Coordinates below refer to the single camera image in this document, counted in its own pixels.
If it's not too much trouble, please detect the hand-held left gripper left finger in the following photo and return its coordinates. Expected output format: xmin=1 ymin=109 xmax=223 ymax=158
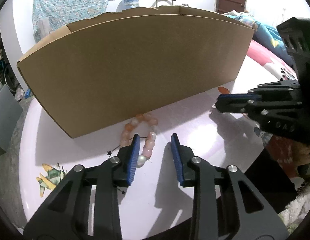
xmin=23 ymin=133 xmax=141 ymax=240

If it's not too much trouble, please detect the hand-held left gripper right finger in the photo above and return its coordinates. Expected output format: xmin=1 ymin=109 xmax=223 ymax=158
xmin=170 ymin=133 xmax=289 ymax=240

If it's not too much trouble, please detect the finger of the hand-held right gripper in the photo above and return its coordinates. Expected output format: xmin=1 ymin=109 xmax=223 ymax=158
xmin=249 ymin=80 xmax=301 ymax=99
xmin=216 ymin=94 xmax=303 ymax=133

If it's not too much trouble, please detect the pink orange bead bracelet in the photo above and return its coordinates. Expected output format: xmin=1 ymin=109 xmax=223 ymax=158
xmin=119 ymin=113 xmax=159 ymax=168

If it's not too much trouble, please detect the brown cardboard box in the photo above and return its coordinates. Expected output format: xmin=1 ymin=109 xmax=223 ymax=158
xmin=17 ymin=5 xmax=255 ymax=139

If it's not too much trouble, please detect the person's right forearm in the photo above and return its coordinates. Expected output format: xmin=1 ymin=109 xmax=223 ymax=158
xmin=278 ymin=140 xmax=310 ymax=233

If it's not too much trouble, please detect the pink floral blanket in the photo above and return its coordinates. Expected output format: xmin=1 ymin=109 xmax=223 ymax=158
xmin=245 ymin=40 xmax=299 ymax=80

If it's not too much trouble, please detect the blue patterned quilt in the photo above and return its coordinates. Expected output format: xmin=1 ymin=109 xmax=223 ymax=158
xmin=225 ymin=10 xmax=296 ymax=65

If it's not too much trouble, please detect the wooden chair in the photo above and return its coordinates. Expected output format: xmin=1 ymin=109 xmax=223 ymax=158
xmin=152 ymin=0 xmax=177 ymax=8

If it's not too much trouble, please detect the grey storage bin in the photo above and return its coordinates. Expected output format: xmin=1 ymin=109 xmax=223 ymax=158
xmin=0 ymin=84 xmax=23 ymax=152

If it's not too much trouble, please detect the blue water dispenser bottle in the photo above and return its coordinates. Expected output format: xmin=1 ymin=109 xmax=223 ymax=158
xmin=117 ymin=0 xmax=140 ymax=12

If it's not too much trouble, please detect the white plastic bag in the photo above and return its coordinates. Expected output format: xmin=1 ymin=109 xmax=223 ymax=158
xmin=36 ymin=20 xmax=49 ymax=40

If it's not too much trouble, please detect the pile of clothes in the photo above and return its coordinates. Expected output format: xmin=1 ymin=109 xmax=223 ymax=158
xmin=0 ymin=40 xmax=19 ymax=93

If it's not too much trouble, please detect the teal patterned wall cloth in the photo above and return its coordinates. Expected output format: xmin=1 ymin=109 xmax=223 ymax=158
xmin=32 ymin=0 xmax=116 ymax=43

